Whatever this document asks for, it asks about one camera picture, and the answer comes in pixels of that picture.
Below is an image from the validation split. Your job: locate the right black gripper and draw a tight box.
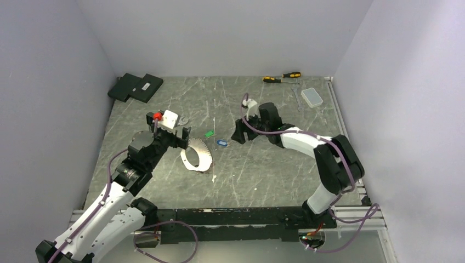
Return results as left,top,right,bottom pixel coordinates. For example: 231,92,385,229
231,110,269,145

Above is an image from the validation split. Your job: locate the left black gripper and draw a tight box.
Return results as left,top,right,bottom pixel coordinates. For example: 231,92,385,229
146,112,190,170

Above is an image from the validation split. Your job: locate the blue tag key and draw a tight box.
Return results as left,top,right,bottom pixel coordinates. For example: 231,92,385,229
217,140,229,147

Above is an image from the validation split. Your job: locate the green tag key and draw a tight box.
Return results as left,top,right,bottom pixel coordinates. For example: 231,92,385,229
204,130,214,139

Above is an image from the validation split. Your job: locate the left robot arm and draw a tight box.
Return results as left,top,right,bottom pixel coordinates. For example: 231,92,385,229
35,110,190,262

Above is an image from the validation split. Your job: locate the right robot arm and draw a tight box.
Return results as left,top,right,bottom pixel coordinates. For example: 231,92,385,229
231,99,365,227

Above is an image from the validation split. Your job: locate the silver wrench near left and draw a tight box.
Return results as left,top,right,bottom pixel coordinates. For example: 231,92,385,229
177,116,189,126

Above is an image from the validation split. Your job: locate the silver wrench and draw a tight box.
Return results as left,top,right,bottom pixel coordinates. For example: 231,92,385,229
291,86,304,112
177,116,189,126

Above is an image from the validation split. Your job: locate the orange black screwdriver lower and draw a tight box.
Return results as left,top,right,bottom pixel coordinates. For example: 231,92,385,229
262,76,300,84

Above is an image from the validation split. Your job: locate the orange black screwdriver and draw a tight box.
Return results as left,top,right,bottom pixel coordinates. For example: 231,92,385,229
280,71,301,78
262,76,300,84

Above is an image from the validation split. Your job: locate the black flat case right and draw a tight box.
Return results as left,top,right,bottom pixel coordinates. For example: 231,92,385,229
129,74,164,103

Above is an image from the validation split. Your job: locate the black flat case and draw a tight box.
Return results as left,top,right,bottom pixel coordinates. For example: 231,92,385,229
107,73,141,102
129,74,164,103

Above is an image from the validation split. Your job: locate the silver wrench near right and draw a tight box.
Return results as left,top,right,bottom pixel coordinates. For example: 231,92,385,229
291,86,304,112

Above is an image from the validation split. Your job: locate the clear plastic box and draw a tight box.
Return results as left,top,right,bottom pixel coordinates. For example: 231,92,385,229
301,88,323,108

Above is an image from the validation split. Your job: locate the black flat case left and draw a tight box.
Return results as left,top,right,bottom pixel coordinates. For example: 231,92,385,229
107,73,141,102

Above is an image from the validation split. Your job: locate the orange black screwdriver upper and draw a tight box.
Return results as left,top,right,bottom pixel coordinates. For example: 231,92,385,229
280,71,301,78

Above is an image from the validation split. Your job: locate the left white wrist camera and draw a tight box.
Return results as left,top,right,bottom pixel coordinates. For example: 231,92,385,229
152,110,180,133

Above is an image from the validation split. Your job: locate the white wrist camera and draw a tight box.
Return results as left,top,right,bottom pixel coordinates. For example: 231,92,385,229
242,98,258,121
152,110,180,133

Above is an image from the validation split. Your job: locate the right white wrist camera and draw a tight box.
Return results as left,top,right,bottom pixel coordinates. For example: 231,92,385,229
242,98,258,121

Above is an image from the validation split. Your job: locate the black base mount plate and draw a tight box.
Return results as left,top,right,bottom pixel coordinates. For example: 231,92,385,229
141,206,337,244

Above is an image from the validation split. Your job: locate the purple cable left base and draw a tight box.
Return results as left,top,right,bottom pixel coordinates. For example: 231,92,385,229
133,220,199,263

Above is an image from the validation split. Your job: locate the purple cable base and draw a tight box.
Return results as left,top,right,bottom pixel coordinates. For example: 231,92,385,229
133,220,199,263
300,203,381,254

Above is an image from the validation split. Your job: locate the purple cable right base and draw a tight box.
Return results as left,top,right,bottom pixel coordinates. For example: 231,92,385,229
300,203,381,254

